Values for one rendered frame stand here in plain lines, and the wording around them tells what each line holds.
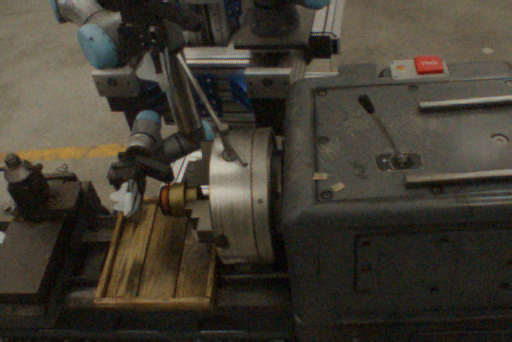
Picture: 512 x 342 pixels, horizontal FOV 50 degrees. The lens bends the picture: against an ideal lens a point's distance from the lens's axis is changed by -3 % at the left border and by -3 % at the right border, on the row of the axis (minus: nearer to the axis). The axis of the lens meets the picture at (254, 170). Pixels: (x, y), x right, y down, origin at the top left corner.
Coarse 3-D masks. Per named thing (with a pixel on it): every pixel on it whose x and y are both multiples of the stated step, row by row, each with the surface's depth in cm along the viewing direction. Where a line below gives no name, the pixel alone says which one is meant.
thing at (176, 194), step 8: (176, 184) 133; (184, 184) 131; (160, 192) 132; (168, 192) 132; (176, 192) 131; (184, 192) 131; (192, 192) 131; (200, 192) 136; (160, 200) 131; (168, 200) 131; (176, 200) 130; (184, 200) 130; (192, 200) 131; (160, 208) 132; (168, 208) 132; (176, 208) 131; (176, 216) 133; (184, 216) 133
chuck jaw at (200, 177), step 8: (208, 144) 130; (208, 152) 130; (200, 160) 131; (208, 160) 130; (200, 168) 131; (208, 168) 131; (192, 176) 131; (200, 176) 131; (208, 176) 131; (192, 184) 132; (200, 184) 131; (208, 184) 131
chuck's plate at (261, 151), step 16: (256, 144) 121; (272, 144) 136; (256, 160) 118; (256, 176) 117; (256, 192) 116; (256, 208) 116; (256, 224) 117; (272, 224) 122; (256, 240) 119; (272, 240) 119; (272, 256) 123
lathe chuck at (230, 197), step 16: (240, 144) 122; (224, 160) 119; (224, 176) 118; (240, 176) 117; (224, 192) 117; (240, 192) 117; (224, 208) 117; (240, 208) 117; (224, 224) 118; (240, 224) 117; (240, 240) 119; (224, 256) 124; (240, 256) 123; (256, 256) 123
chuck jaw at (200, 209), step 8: (200, 200) 130; (208, 200) 130; (184, 208) 128; (192, 208) 128; (200, 208) 128; (208, 208) 127; (192, 216) 126; (200, 216) 125; (208, 216) 125; (192, 224) 127; (200, 224) 123; (208, 224) 123; (200, 232) 122; (208, 232) 122; (200, 240) 123; (208, 240) 123; (216, 240) 121; (224, 240) 121; (224, 248) 122
